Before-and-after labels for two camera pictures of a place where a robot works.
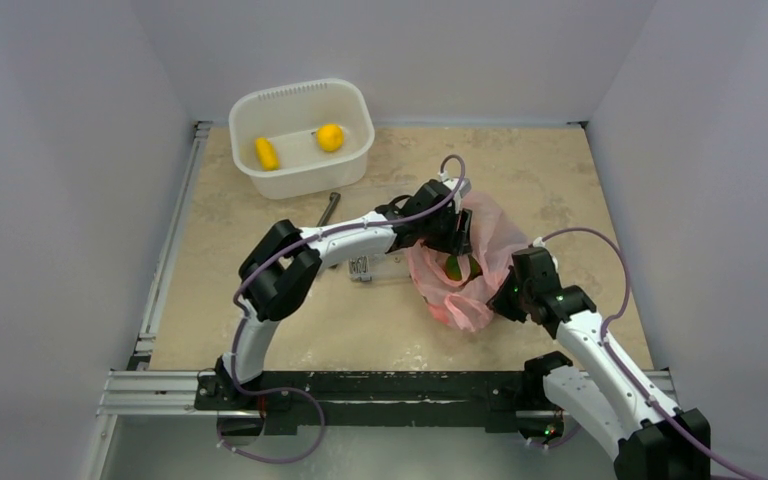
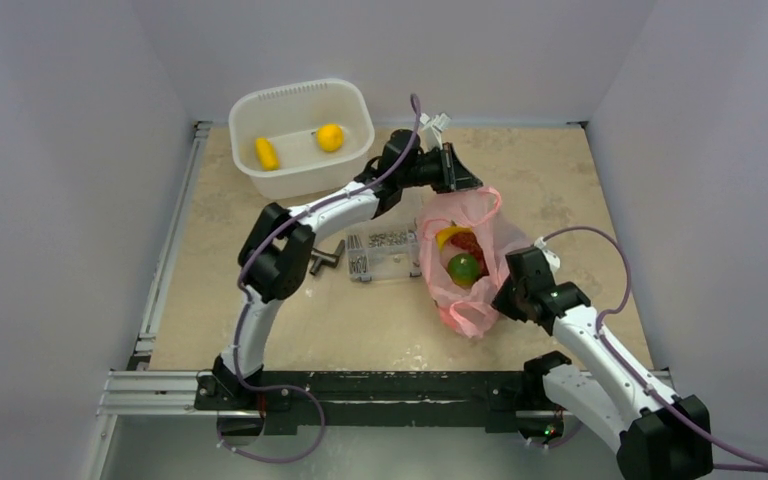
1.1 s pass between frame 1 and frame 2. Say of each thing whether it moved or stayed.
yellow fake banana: stayed
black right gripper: stayed
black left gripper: moved
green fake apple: stayed
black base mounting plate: stayed
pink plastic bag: moved
